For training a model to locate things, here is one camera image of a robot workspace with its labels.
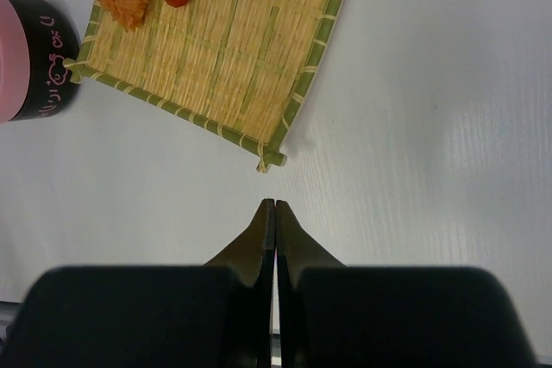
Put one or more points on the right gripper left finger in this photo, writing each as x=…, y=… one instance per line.
x=248, y=328

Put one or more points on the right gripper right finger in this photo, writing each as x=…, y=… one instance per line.
x=296, y=252

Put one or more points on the pink round lid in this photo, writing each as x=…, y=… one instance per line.
x=15, y=63

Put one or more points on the round metal lunch box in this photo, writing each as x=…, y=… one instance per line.
x=51, y=39

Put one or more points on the bamboo mat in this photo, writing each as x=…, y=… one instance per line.
x=240, y=69

